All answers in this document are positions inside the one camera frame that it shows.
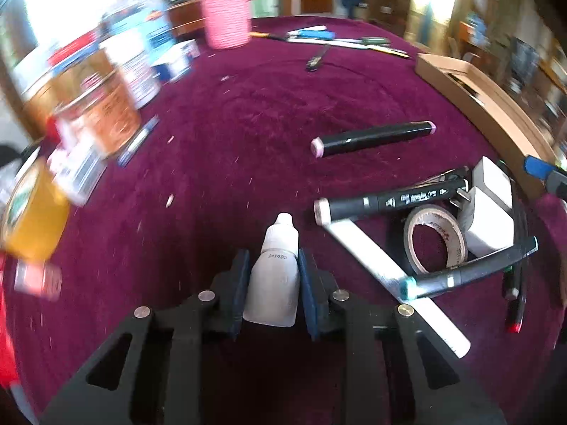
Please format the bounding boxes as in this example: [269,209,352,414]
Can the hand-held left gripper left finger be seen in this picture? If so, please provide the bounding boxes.
[40,249,251,425]

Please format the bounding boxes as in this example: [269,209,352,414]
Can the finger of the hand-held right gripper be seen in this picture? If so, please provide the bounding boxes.
[523,154,567,198]

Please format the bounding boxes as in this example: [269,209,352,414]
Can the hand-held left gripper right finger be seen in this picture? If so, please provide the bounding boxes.
[298,248,508,425]

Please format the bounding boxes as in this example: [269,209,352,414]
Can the white dropper bottle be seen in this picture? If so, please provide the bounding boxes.
[243,212,300,327]

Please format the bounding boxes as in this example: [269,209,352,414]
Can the white charger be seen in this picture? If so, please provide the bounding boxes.
[471,156,513,206]
[456,186,517,257]

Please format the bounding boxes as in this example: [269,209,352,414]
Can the cardboard box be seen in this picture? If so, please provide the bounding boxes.
[415,52,557,201]

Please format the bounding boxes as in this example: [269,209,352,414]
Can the small brown tape roll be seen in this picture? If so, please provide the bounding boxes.
[404,204,468,276]

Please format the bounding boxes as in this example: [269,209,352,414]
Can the black marker pale caps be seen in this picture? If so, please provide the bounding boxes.
[314,181,467,226]

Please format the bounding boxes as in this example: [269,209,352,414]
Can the black marker teal cap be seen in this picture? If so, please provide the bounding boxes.
[399,236,539,300]

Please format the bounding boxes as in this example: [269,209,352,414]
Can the black marker red cap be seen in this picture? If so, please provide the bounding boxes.
[505,270,530,334]

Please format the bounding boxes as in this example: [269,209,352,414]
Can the black marker pink caps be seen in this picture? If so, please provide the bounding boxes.
[311,120,436,158]

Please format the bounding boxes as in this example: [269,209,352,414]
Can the maroon velvet tablecloth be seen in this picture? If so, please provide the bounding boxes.
[4,15,564,425]

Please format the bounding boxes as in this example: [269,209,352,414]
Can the blue marker pen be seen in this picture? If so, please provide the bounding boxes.
[116,116,160,168]

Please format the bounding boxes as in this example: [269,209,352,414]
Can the white barcode box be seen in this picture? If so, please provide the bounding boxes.
[46,141,108,207]

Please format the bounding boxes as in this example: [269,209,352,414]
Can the long white pen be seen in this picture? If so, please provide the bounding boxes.
[287,38,411,60]

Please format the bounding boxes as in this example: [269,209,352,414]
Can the yellow tape roll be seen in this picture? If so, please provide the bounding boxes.
[0,159,72,262]

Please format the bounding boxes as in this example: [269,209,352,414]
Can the orange round tin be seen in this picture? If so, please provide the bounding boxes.
[52,49,142,160]

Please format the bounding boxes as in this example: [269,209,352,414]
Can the small white blue box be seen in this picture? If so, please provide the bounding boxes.
[151,40,201,83]

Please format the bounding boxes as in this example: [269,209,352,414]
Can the slim black pen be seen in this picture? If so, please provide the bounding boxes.
[305,44,332,73]

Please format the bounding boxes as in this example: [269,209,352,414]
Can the black bag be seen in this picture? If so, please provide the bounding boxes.
[0,143,33,174]

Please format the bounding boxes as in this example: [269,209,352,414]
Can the pink knit-sleeved bottle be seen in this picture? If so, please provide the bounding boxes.
[199,0,258,49]

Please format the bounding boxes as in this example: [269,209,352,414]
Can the red-topped box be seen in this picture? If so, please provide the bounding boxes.
[48,31,101,68]

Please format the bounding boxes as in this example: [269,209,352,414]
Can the blue label jar red lid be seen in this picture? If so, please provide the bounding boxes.
[97,0,177,67]

